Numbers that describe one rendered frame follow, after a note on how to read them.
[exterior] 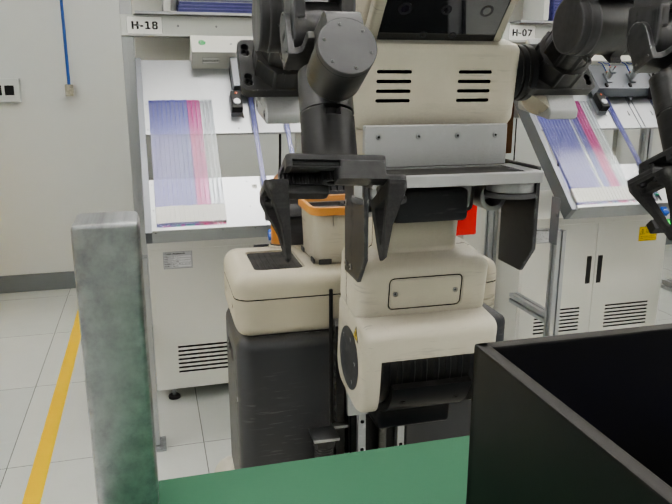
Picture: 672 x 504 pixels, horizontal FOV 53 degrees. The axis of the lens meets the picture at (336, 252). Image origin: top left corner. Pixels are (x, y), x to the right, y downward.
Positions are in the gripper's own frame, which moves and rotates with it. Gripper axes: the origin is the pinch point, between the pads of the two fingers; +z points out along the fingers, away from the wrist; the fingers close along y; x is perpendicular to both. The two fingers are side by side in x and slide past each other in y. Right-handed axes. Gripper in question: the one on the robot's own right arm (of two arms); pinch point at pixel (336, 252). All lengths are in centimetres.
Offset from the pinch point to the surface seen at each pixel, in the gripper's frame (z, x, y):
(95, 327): 10.7, -31.0, -19.3
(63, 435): 19, 188, -53
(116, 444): 16.1, -28.2, -18.5
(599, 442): 16.5, -46.4, -3.8
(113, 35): -187, 283, -47
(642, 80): -107, 156, 171
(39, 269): -71, 340, -91
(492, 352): 13.4, -40.3, -3.9
